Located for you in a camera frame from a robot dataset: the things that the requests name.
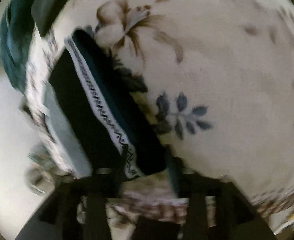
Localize teal folded quilt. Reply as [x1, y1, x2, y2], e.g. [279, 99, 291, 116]
[0, 0, 41, 97]

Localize person's left shoe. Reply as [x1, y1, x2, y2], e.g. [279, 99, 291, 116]
[24, 165, 55, 195]

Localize striped knit sweater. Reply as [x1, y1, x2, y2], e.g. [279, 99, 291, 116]
[43, 29, 169, 180]

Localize floral bed blanket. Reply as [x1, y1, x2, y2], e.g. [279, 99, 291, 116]
[19, 0, 294, 230]

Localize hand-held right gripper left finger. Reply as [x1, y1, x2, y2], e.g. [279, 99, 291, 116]
[15, 144, 129, 240]

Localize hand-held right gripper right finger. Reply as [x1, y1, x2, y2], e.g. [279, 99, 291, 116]
[166, 152, 278, 240]

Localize black folded cloth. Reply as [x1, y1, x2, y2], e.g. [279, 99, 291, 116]
[30, 0, 86, 37]

